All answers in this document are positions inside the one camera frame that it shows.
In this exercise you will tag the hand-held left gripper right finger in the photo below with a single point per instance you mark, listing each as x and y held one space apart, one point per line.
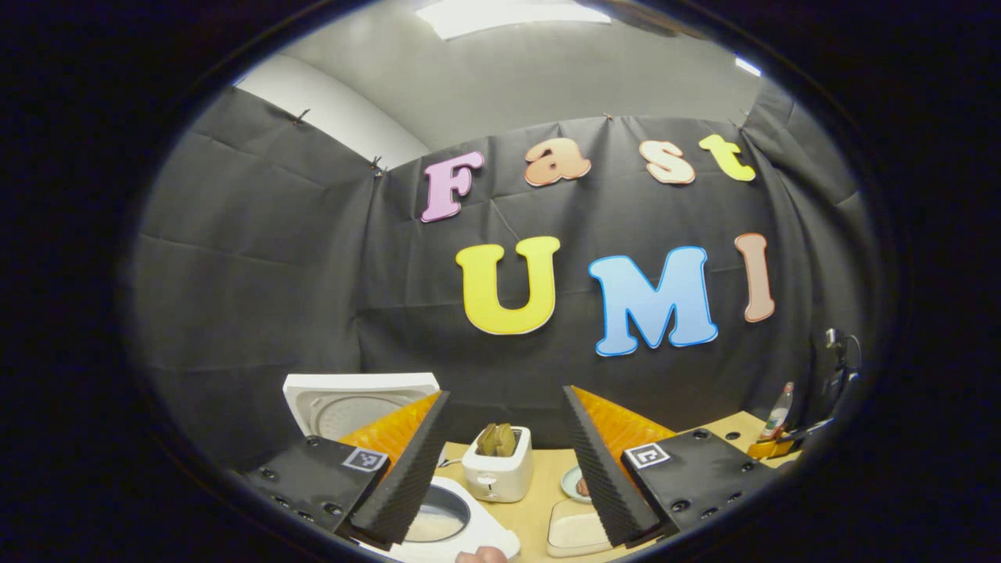
602 469

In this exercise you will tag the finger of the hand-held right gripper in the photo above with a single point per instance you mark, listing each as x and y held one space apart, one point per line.
762 450

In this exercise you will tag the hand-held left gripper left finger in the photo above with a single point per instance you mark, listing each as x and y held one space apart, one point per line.
418 469

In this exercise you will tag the glass rice dish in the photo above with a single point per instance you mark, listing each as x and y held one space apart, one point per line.
575 532

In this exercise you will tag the white rice cooker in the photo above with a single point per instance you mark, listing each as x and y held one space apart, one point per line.
344 391

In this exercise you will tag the red meat slice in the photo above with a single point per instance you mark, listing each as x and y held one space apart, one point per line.
583 489

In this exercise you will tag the clear plastic water bottle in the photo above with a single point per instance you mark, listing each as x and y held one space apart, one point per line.
776 414

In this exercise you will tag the pale green plate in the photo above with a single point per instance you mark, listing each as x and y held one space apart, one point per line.
568 485

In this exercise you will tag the brown toast slice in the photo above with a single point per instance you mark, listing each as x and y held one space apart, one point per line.
486 442
507 440

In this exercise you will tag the white toaster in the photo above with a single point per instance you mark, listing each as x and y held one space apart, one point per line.
500 477

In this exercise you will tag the small ceiling light panel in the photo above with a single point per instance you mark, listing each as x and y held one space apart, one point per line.
747 66

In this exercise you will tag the large ceiling light panel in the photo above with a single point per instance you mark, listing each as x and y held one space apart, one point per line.
508 16

